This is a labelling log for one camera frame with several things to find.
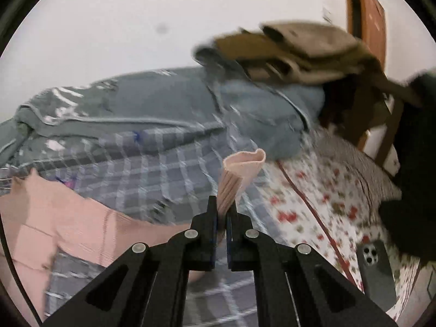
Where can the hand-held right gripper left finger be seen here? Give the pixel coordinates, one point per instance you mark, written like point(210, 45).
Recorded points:
point(213, 226)

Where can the brown wooden door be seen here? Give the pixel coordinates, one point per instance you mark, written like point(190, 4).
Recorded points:
point(373, 17)

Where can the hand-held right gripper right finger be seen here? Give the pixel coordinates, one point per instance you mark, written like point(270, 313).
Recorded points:
point(230, 233)

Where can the grey-green printed blanket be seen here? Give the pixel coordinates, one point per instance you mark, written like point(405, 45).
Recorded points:
point(136, 98)

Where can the grey smartphone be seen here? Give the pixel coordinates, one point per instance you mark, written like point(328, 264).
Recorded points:
point(378, 279)

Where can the black garment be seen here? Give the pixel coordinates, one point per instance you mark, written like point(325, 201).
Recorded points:
point(415, 177)

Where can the pink knit sweater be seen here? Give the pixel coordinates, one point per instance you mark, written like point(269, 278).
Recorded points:
point(85, 224)

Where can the grey checked star bedsheet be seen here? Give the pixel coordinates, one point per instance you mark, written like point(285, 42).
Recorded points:
point(153, 163)

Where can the khaki clothes pile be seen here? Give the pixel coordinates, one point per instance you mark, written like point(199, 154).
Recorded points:
point(306, 51)

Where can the wooden chair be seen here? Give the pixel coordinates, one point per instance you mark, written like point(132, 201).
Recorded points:
point(361, 109)

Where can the white floral bedsheet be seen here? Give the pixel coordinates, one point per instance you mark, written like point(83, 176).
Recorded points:
point(306, 194)

